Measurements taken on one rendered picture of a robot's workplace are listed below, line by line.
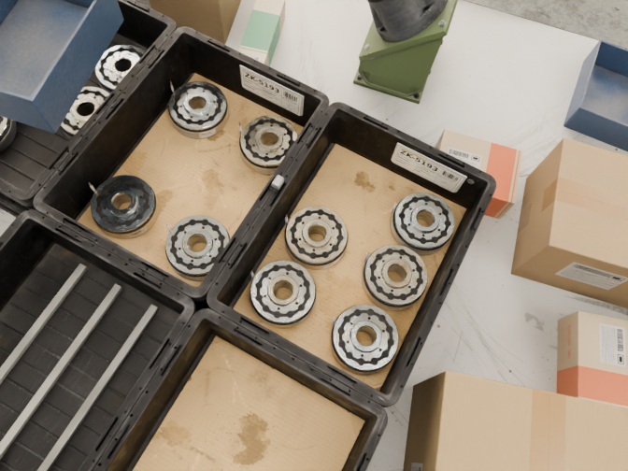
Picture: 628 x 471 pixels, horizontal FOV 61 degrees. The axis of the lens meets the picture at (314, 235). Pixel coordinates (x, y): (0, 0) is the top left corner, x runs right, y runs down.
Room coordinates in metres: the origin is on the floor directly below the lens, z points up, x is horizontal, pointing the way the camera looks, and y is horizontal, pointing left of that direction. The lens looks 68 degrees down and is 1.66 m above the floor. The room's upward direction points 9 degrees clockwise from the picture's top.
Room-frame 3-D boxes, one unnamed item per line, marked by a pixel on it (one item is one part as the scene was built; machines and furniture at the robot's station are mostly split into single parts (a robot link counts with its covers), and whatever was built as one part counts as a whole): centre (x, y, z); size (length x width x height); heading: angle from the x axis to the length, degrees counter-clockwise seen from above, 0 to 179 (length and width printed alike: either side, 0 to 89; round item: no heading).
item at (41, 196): (0.41, 0.21, 0.92); 0.40 x 0.30 x 0.02; 160
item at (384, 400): (0.30, -0.07, 0.92); 0.40 x 0.30 x 0.02; 160
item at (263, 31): (0.79, 0.19, 0.73); 0.24 x 0.06 x 0.06; 176
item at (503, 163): (0.56, -0.29, 0.74); 0.16 x 0.12 x 0.07; 82
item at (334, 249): (0.33, 0.00, 0.86); 0.10 x 0.10 x 0.01
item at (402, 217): (0.38, -0.18, 0.86); 0.10 x 0.10 x 0.01
